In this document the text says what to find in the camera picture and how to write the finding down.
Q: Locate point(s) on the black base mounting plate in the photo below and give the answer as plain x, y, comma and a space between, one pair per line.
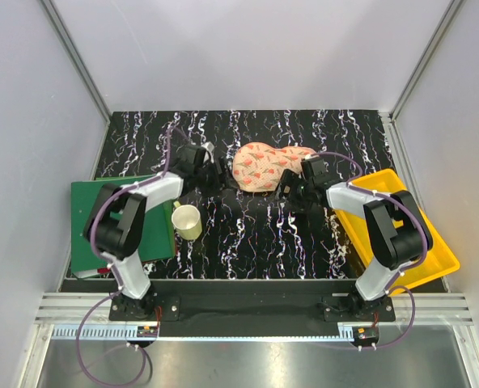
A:
242, 309

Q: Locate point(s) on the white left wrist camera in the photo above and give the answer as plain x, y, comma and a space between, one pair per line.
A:
209, 147

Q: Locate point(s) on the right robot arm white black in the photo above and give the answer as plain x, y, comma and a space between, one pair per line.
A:
397, 232

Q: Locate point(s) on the cream ceramic mug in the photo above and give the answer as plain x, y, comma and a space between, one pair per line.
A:
186, 220

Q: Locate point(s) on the aluminium rail frame front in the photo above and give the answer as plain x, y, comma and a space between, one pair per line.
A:
247, 339

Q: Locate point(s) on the green binder folder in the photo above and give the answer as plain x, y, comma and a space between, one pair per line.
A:
158, 238

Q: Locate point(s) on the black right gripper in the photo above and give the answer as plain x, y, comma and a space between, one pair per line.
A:
289, 178

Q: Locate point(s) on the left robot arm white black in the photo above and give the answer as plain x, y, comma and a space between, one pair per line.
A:
115, 224

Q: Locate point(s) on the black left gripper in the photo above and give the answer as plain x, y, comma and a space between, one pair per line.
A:
224, 179

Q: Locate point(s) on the pink floral mesh laundry bag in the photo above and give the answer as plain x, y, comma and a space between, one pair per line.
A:
258, 167

